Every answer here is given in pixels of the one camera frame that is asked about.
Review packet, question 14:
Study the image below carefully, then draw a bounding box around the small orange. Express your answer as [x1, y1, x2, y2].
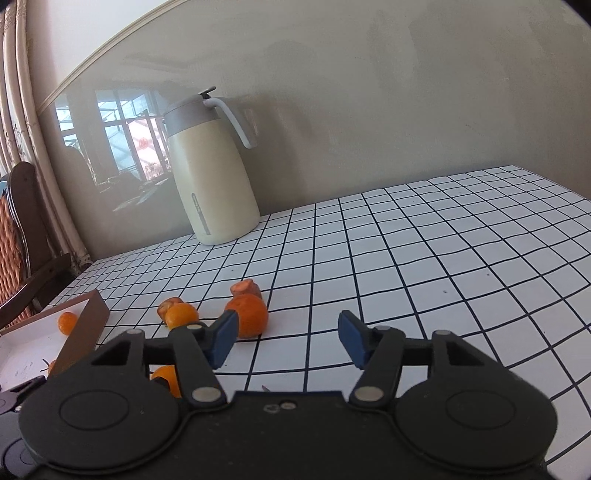
[150, 365, 181, 398]

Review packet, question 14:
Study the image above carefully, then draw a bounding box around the orange mandarin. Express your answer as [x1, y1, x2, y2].
[57, 311, 78, 336]
[225, 294, 269, 339]

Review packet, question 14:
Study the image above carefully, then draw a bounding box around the brownish carrot chunk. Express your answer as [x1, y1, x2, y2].
[156, 297, 182, 321]

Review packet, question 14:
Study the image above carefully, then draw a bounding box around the yellow-orange kumquat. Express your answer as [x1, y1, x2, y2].
[164, 303, 199, 330]

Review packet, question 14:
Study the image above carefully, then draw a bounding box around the small carrot chunk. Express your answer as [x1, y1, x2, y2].
[230, 278, 263, 299]

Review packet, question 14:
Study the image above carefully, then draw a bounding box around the brown cardboard box tray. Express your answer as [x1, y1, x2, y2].
[1, 290, 110, 390]

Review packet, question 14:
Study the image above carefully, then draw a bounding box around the checkered white tablecloth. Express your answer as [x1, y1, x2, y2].
[57, 166, 590, 479]

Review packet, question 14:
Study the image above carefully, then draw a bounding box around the wooden sofa orange cushion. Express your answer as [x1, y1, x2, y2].
[1, 162, 74, 329]

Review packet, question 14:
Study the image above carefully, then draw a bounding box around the cream thermos jug grey lid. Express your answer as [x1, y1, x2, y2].
[163, 87, 260, 245]

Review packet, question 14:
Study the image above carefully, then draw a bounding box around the beige patterned curtain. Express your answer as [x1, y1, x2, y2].
[1, 1, 91, 274]

